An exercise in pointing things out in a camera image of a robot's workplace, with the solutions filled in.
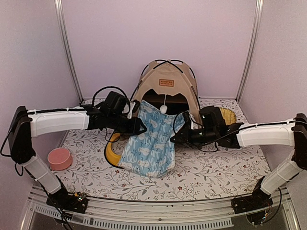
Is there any left aluminium frame post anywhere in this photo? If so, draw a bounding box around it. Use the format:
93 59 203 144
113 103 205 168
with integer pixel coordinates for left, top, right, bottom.
54 0 84 103

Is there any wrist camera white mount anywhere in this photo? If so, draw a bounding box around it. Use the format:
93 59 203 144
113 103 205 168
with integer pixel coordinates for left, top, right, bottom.
183 111 199 130
127 102 137 119

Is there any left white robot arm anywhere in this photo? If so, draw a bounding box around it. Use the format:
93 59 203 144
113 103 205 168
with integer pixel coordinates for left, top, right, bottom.
5 91 147 195

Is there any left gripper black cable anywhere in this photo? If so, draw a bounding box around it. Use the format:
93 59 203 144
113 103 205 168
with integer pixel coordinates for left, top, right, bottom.
92 86 131 142

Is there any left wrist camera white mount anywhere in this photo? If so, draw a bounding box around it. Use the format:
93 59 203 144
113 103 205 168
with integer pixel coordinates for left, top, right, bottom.
127 102 137 119

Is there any right aluminium frame post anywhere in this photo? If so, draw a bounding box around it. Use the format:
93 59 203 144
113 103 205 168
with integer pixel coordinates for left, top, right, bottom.
236 0 264 104

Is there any aluminium front rail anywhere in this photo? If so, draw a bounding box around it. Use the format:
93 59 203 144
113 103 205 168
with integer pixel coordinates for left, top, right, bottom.
21 186 304 230

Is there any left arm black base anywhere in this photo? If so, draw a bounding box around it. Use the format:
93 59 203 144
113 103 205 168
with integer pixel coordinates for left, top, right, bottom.
46 188 88 214

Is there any golden leaf shaped tray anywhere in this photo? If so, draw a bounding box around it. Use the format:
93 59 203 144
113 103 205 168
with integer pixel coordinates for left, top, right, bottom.
220 108 237 125

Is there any white pompom hanging toy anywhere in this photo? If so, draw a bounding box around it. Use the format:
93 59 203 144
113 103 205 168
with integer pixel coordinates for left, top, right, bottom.
160 94 167 114

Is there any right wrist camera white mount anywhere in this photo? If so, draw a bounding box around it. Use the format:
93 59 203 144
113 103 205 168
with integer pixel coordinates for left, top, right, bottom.
183 111 199 130

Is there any aluminium frame post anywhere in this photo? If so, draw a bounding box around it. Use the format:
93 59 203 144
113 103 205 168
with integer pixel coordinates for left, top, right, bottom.
236 0 264 104
54 0 84 103

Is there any beige fabric pet tent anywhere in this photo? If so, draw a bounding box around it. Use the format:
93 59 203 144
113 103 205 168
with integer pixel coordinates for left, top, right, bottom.
131 59 201 123

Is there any blue snowman pattern mat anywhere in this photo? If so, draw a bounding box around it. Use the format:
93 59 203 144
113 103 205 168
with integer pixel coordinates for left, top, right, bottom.
118 101 185 178

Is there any pink round bowl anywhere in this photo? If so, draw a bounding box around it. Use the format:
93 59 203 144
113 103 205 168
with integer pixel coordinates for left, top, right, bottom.
47 148 73 171

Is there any yellow pet bowl stand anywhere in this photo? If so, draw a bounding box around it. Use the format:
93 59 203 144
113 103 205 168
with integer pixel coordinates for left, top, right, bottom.
104 133 121 168

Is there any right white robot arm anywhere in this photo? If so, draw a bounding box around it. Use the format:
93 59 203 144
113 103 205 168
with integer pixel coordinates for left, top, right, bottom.
170 106 307 199

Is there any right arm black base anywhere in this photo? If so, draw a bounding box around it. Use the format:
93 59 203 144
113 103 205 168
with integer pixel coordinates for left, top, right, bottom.
231 177 273 225

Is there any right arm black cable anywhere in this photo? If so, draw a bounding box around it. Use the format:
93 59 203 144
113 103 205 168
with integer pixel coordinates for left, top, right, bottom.
187 115 298 153

